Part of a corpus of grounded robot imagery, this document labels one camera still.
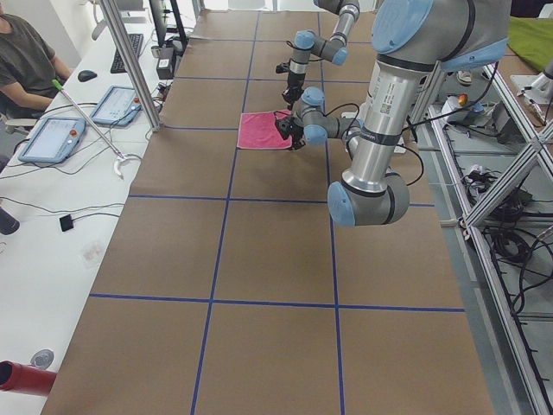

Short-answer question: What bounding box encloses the black monitor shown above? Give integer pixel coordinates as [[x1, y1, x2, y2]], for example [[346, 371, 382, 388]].
[[149, 0, 188, 50]]

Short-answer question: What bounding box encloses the aluminium frame rail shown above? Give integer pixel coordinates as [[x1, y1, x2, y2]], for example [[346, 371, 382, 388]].
[[421, 55, 552, 414]]

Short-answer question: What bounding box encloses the black computer mouse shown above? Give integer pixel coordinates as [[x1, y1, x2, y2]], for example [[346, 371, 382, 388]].
[[78, 70, 98, 82]]

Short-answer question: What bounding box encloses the metal reaching stick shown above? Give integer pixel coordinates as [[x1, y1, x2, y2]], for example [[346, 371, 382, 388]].
[[52, 80, 142, 180]]

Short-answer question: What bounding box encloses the pink and grey towel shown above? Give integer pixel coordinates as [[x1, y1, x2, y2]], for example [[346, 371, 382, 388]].
[[237, 110, 292, 150]]

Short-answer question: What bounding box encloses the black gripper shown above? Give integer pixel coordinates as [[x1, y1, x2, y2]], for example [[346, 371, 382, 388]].
[[282, 72, 305, 109], [287, 114, 306, 150]]

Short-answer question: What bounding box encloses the black power box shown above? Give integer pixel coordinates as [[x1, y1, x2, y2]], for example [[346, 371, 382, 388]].
[[156, 47, 176, 80]]

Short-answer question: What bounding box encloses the small black square device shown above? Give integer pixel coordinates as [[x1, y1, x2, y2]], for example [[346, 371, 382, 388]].
[[59, 214, 75, 233]]

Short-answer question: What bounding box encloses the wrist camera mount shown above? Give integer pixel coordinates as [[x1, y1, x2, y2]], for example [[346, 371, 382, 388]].
[[275, 62, 289, 74], [275, 118, 293, 140]]

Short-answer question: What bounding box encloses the teach pendant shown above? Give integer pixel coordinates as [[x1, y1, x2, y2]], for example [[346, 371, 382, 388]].
[[18, 117, 86, 163], [90, 86, 141, 127]]

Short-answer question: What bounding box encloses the far teach pendant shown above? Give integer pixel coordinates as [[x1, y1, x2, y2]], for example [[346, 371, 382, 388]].
[[90, 86, 141, 127]]

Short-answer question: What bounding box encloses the black keyboard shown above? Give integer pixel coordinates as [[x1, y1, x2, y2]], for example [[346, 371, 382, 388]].
[[109, 32, 144, 74]]

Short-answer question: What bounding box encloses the seated person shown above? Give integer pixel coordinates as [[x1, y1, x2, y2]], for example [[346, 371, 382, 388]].
[[1, 12, 73, 118]]

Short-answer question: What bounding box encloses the aluminium frame post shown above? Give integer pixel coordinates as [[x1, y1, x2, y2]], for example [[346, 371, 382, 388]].
[[100, 0, 161, 132]]

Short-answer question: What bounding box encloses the near teach pendant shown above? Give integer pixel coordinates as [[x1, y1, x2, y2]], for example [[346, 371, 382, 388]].
[[18, 117, 86, 163]]

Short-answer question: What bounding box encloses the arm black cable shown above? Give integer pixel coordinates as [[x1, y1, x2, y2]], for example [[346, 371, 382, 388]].
[[273, 101, 472, 188]]

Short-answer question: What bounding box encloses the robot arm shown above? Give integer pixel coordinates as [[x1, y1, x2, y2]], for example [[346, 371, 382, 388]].
[[283, 0, 512, 227], [276, 0, 360, 110]]

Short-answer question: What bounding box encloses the red cylinder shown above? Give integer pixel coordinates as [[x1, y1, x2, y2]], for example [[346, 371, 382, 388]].
[[1, 361, 57, 397]]

